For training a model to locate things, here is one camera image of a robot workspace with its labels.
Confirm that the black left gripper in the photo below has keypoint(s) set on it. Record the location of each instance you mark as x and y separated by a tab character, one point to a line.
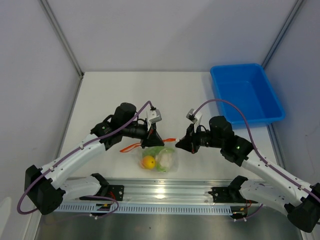
153	139

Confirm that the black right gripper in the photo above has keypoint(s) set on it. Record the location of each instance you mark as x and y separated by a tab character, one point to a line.
187	143

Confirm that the green grape bunch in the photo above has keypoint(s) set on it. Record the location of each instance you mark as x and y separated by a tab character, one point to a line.
155	150

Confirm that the clear zip bag orange zipper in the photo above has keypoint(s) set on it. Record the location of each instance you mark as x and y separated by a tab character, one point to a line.
135	151

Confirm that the orange yellow mango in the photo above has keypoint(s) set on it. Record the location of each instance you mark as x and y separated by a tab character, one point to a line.
148	162

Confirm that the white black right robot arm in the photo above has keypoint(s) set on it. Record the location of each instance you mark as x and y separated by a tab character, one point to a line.
298	200

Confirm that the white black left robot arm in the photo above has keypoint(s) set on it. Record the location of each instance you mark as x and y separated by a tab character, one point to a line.
49	186

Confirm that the blue plastic bin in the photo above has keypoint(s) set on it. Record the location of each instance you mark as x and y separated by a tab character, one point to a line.
248	88

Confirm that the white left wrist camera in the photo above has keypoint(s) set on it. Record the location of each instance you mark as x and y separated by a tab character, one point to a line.
152	117

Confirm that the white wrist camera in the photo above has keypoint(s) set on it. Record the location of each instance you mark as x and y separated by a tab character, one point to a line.
195	118
152	117

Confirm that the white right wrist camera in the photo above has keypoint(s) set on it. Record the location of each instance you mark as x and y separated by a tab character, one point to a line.
195	118

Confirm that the aluminium extrusion rail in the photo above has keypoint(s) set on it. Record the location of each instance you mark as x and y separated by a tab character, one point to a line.
145	191

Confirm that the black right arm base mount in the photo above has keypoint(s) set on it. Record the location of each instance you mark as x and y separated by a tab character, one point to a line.
230	193

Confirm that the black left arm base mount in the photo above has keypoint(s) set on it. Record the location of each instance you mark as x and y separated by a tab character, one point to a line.
112	191

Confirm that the white slotted cable duct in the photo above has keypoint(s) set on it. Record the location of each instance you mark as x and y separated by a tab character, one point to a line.
133	208

